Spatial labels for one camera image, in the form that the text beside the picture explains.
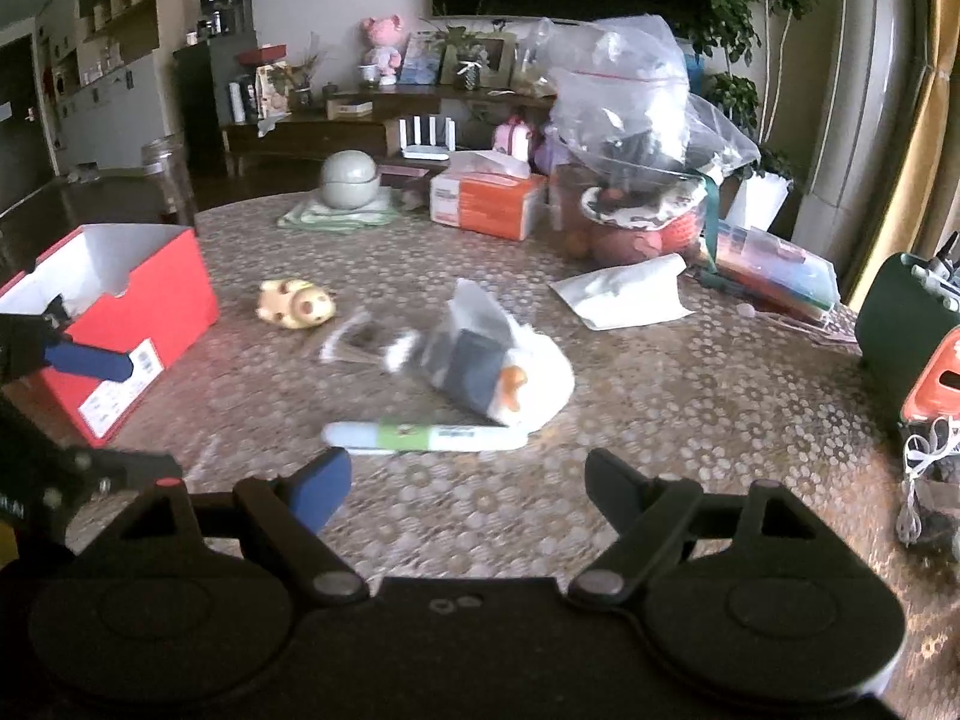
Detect black coffee machine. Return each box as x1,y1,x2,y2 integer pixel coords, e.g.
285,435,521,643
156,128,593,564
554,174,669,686
196,0,254,42

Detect white cable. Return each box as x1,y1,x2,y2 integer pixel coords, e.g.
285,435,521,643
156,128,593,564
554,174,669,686
896,412,960,545

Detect printed snack bag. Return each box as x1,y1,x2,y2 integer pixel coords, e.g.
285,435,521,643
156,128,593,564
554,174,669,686
255,64,293,121

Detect blue picture card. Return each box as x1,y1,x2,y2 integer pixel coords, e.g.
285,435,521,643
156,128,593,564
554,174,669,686
397,34,443,85

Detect large clear plastic bag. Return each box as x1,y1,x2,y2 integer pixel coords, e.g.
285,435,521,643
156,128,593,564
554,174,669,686
540,13,762,256

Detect wall shelf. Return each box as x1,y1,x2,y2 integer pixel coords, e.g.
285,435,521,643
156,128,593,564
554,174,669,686
75,0,162,61

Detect clear plastic wrapper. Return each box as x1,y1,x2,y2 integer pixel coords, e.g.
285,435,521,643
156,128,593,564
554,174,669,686
319,307,398,368

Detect green ribbon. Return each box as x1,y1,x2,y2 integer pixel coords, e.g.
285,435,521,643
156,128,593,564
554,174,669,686
701,172,725,256

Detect white duck plush in bag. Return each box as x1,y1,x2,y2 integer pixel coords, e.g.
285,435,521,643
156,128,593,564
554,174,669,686
386,277,577,425

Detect white paper bag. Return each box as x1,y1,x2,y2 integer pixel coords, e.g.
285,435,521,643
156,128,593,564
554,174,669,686
727,169,792,233

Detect white and green tube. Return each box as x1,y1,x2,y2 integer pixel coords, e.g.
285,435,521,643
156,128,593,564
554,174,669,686
322,420,530,455

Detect green indoor tree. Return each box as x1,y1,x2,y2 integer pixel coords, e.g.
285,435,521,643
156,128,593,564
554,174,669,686
675,0,830,166

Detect dark green container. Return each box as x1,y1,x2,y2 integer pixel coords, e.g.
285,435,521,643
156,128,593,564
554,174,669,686
855,251,960,421

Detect red cardboard box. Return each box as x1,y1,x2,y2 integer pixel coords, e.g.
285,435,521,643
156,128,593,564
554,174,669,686
0,223,220,449

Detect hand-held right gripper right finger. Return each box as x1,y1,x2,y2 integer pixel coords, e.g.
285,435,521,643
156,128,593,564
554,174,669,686
570,448,845,607

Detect dark wooden sideboard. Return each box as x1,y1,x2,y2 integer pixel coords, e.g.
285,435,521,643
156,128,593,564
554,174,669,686
221,86,560,166

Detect clear glass jar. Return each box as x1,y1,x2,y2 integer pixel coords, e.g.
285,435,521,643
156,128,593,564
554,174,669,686
141,133,197,226

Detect purple toy kettle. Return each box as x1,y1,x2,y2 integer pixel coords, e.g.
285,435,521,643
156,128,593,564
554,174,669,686
529,127,560,173

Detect pink toy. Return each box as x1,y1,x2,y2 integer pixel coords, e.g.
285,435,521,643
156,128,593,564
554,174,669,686
493,116,533,158

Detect green folded cloth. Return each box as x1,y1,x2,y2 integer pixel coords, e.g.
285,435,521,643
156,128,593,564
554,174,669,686
277,187,398,231

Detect photo frame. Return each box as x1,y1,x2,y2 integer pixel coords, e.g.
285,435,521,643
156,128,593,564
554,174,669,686
442,34,518,89

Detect dark tall cabinet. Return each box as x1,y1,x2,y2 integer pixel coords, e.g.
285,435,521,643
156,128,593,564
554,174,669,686
172,37,260,166

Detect yellow spotted plush toy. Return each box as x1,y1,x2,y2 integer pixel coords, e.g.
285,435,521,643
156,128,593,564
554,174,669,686
256,279,336,329

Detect white router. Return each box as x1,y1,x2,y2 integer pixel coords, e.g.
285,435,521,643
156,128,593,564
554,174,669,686
397,115,458,161

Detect orange plastic case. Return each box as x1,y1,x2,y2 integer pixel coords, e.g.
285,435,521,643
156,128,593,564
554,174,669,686
900,330,960,428

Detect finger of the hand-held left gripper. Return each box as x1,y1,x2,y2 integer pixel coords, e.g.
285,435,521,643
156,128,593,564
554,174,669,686
45,448,181,502
0,296,136,385

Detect yellow curtain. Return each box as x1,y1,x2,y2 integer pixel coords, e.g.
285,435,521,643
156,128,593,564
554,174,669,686
847,0,960,301

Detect white standing air conditioner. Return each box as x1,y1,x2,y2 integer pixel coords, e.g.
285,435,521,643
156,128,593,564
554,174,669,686
787,0,931,203

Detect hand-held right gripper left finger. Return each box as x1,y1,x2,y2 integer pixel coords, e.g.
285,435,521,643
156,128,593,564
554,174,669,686
94,448,370,607

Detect pink doll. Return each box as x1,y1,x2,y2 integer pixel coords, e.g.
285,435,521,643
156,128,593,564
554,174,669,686
361,15,406,85

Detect colourful packets in clear bag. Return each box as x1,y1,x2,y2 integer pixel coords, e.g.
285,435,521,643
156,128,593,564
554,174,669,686
697,219,839,312

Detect white paper sheet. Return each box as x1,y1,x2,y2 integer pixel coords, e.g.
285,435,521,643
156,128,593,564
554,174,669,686
550,253,695,331

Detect orange tissue box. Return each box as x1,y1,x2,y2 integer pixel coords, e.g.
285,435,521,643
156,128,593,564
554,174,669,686
430,151,548,241

